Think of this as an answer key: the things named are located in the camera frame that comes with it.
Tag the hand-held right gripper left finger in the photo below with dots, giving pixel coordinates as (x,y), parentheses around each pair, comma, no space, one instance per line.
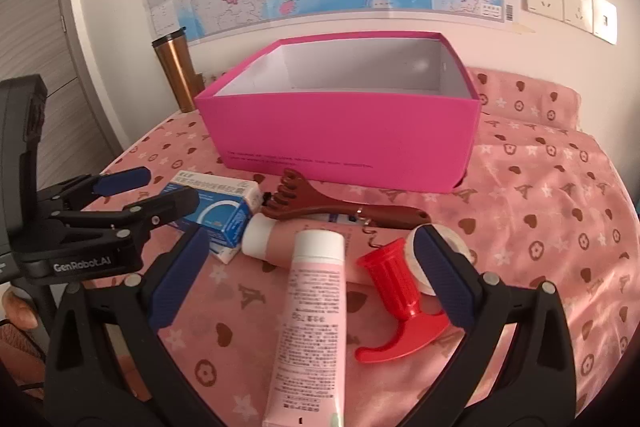
(180,279)

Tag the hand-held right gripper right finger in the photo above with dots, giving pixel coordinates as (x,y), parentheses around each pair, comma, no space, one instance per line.
(445,279)

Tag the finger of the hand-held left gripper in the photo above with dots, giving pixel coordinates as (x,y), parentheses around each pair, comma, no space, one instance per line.
(120,180)
(170,206)

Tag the white tape roll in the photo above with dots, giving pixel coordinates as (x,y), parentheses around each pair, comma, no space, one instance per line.
(456,243)

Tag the blue white medicine box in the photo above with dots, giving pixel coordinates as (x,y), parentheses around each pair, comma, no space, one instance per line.
(220,212)

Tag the teal white medicine box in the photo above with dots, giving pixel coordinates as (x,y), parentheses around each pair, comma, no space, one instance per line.
(226,253)

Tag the salmon tube with white cap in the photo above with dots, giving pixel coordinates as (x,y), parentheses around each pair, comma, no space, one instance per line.
(267,241)

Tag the pink white lotion tube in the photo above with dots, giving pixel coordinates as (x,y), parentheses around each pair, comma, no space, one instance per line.
(310,332)

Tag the brown back scratcher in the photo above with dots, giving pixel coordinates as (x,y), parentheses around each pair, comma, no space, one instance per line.
(320,207)

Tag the pink cardboard box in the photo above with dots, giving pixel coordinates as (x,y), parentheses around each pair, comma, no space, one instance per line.
(340,137)

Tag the person's left hand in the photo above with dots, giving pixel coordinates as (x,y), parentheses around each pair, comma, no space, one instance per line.
(17,309)

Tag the pink printed blanket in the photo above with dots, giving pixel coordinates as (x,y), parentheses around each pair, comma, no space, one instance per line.
(525,217)

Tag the grey door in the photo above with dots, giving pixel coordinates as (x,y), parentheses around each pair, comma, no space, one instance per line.
(40,32)

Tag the copper thermos tumbler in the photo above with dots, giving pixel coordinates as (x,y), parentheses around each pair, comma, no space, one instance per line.
(177,67)

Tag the white power strip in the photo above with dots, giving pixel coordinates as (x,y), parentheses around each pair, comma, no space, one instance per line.
(214,78)

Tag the masking tape piece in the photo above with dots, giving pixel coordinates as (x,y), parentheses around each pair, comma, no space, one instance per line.
(523,27)

